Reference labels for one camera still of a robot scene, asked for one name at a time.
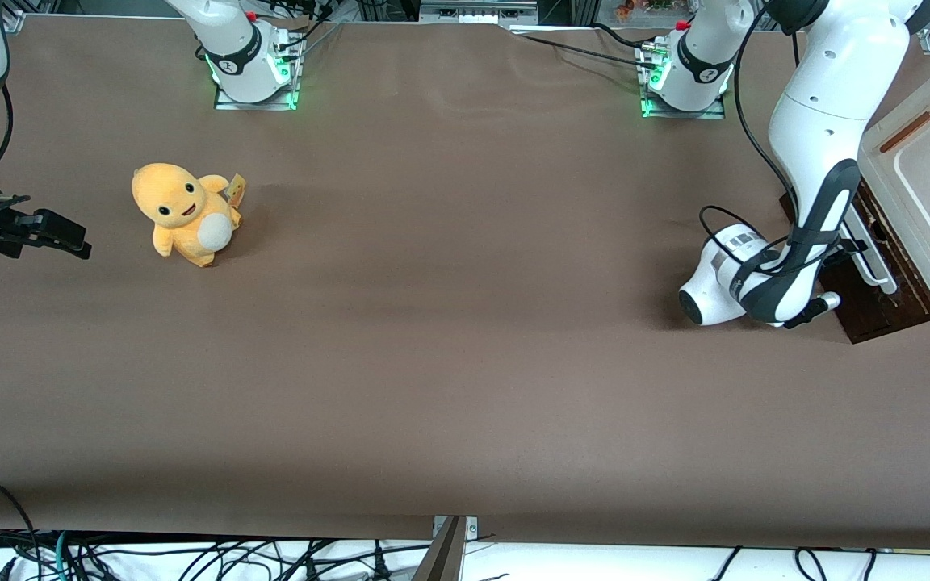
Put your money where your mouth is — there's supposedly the white drawer handle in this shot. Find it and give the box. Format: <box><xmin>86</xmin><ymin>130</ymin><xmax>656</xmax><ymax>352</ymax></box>
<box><xmin>836</xmin><ymin>218</ymin><xmax>898</xmax><ymax>295</ymax></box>

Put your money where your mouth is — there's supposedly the long black table cable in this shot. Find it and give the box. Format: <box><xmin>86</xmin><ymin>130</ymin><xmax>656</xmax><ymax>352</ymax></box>
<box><xmin>509</xmin><ymin>31</ymin><xmax>661</xmax><ymax>72</ymax></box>

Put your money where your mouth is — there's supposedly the silver metal bracket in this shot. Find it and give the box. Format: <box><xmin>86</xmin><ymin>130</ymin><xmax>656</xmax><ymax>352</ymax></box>
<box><xmin>433</xmin><ymin>515</ymin><xmax>479</xmax><ymax>540</ymax></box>

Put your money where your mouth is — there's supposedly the dark wood drawer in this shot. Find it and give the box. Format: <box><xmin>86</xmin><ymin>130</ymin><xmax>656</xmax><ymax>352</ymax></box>
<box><xmin>780</xmin><ymin>184</ymin><xmax>930</xmax><ymax>345</ymax></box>

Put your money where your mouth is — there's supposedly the brown wooden drawer handle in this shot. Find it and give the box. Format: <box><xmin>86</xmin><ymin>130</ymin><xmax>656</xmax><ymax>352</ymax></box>
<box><xmin>879</xmin><ymin>109</ymin><xmax>930</xmax><ymax>154</ymax></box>

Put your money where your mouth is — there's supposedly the yellow plush toy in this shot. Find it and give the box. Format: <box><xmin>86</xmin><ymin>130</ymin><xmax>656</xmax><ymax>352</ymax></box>
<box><xmin>131</xmin><ymin>162</ymin><xmax>247</xmax><ymax>269</ymax></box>

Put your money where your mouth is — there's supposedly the grey metal rack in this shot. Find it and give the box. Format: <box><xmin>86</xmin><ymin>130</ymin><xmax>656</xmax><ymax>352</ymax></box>
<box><xmin>419</xmin><ymin>0</ymin><xmax>540</xmax><ymax>25</ymax></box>

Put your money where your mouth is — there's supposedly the brown table cover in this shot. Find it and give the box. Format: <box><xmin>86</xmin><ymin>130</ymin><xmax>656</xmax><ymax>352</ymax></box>
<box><xmin>0</xmin><ymin>15</ymin><xmax>930</xmax><ymax>551</ymax></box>

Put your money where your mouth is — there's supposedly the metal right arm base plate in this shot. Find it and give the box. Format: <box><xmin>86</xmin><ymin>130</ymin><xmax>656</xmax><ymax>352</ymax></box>
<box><xmin>213</xmin><ymin>31</ymin><xmax>304</xmax><ymax>111</ymax></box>

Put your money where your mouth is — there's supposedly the dark metal beam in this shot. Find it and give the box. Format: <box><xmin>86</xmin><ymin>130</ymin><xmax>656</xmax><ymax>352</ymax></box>
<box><xmin>411</xmin><ymin>516</ymin><xmax>467</xmax><ymax>581</ymax></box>

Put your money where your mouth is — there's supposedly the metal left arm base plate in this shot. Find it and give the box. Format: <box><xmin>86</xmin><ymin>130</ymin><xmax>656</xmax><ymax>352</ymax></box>
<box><xmin>639</xmin><ymin>40</ymin><xmax>727</xmax><ymax>120</ymax></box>

